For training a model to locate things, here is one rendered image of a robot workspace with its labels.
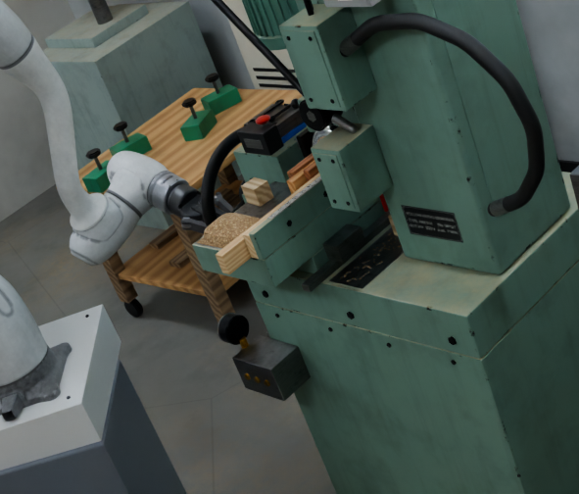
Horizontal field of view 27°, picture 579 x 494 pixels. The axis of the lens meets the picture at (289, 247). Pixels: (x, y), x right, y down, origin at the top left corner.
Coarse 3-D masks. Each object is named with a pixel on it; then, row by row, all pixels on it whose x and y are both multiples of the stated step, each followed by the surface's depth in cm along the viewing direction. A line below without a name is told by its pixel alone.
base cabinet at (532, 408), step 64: (320, 320) 231; (576, 320) 220; (320, 384) 245; (384, 384) 228; (448, 384) 213; (512, 384) 209; (576, 384) 222; (320, 448) 261; (384, 448) 242; (448, 448) 225; (512, 448) 212; (576, 448) 225
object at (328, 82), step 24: (288, 24) 194; (312, 24) 190; (336, 24) 191; (288, 48) 196; (312, 48) 191; (336, 48) 192; (360, 48) 195; (312, 72) 195; (336, 72) 192; (360, 72) 196; (312, 96) 198; (336, 96) 194; (360, 96) 196
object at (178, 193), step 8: (184, 184) 281; (176, 192) 279; (184, 192) 279; (192, 192) 280; (176, 200) 279; (184, 200) 279; (192, 200) 280; (176, 208) 279; (184, 208) 279; (184, 216) 277; (192, 216) 277; (200, 216) 277
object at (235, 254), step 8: (304, 184) 228; (264, 216) 222; (240, 240) 217; (224, 248) 216; (232, 248) 216; (240, 248) 217; (216, 256) 216; (224, 256) 215; (232, 256) 216; (240, 256) 217; (248, 256) 218; (224, 264) 215; (232, 264) 216; (240, 264) 217; (224, 272) 217
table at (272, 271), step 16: (272, 192) 239; (288, 192) 237; (240, 208) 238; (256, 208) 236; (272, 208) 233; (368, 208) 232; (320, 224) 225; (336, 224) 227; (288, 240) 220; (304, 240) 222; (320, 240) 225; (208, 256) 230; (272, 256) 218; (288, 256) 220; (304, 256) 223; (240, 272) 225; (256, 272) 221; (272, 272) 218; (288, 272) 221
